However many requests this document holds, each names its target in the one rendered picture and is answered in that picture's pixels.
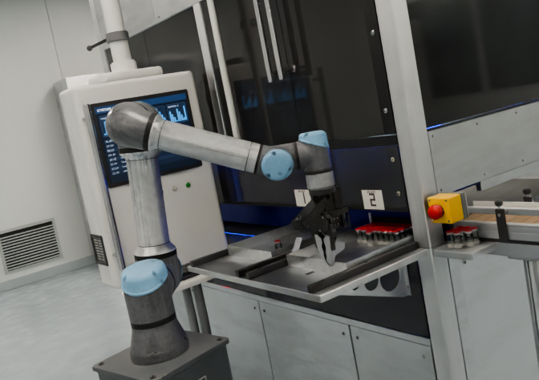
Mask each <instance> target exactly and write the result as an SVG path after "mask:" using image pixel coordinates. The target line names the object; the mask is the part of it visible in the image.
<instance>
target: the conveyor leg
mask: <svg viewBox="0 0 539 380"><path fill-rule="evenodd" d="M508 259H516V260H523V265H524V271H525V280H526V286H527V292H528V298H529V308H530V314H531V320H532V326H533V336H534V341H535V347H536V353H537V364H538V369H539V260H538V259H530V258H522V257H508Z"/></svg>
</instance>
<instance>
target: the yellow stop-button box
mask: <svg viewBox="0 0 539 380"><path fill-rule="evenodd" d="M434 204H438V205H439V206H440V207H441V208H442V210H443V216H442V217H441V218H440V219H438V220H433V219H431V221H432V223H442V224H453V223H456V222H457V221H459V220H463V219H465V218H468V210H467V205H466V199H465V194H464V192H441V193H439V194H437V195H434V196H430V197H428V205H429V207H430V206H432V205H434Z"/></svg>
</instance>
